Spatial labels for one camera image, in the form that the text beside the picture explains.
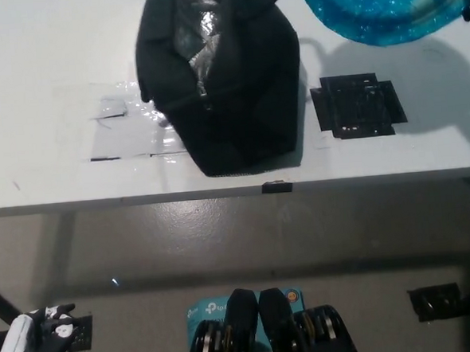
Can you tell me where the blue plastic-wrapped plate stack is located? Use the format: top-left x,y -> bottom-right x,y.
298,0 -> 470,53

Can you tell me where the clear tape sheet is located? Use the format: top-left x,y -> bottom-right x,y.
49,73 -> 190,164

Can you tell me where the black tape patch on table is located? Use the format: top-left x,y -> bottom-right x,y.
308,69 -> 409,141

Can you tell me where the grey tape piece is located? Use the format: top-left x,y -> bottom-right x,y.
88,95 -> 128,121

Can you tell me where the black fabric lunch bag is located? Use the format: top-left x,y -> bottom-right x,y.
131,0 -> 308,182

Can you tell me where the teal tp-link box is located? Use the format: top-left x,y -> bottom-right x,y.
185,289 -> 309,352

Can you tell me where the black floor tape square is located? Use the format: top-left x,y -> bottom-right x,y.
407,283 -> 463,323
63,314 -> 95,352

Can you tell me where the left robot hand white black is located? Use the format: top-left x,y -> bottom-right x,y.
0,303 -> 82,352

